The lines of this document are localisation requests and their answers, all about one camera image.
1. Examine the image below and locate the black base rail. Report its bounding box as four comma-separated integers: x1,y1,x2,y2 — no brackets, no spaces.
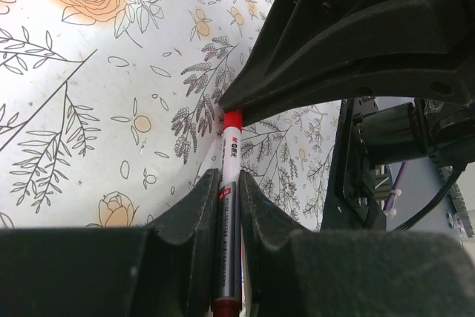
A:
321,97,474,231

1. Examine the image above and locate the red marker cap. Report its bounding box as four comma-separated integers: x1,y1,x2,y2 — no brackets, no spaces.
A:
223,109,243,131

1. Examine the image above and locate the red whiteboard marker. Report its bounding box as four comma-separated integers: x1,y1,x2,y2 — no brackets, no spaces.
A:
212,126,242,316

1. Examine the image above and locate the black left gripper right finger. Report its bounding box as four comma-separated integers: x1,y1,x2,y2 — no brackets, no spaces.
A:
238,172,474,316

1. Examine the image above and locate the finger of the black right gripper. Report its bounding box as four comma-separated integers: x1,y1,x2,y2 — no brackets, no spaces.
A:
219,0,474,124

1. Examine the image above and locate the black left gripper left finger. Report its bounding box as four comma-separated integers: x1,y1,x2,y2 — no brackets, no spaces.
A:
1,169,218,316

